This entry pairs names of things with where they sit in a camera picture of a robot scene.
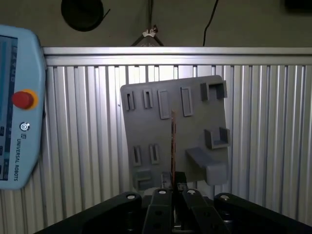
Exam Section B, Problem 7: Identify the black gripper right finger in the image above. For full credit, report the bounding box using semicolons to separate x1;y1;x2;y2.
174;172;312;234

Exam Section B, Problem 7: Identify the white cable clip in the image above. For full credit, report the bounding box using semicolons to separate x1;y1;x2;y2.
142;24;159;38

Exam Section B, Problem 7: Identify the round black disc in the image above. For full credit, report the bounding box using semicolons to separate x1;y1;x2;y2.
60;0;111;32

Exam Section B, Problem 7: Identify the thin black wall cable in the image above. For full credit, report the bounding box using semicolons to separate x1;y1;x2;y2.
202;0;219;46

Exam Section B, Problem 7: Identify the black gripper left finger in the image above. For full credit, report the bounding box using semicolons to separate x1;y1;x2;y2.
36;172;174;234

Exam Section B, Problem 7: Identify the pale blue teach pendant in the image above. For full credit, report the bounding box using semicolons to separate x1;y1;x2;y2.
0;24;47;191

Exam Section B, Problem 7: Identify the RAM stick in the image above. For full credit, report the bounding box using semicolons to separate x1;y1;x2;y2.
170;108;179;190

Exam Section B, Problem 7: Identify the grey plastic parts rack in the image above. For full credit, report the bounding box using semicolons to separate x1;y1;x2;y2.
120;75;232;195

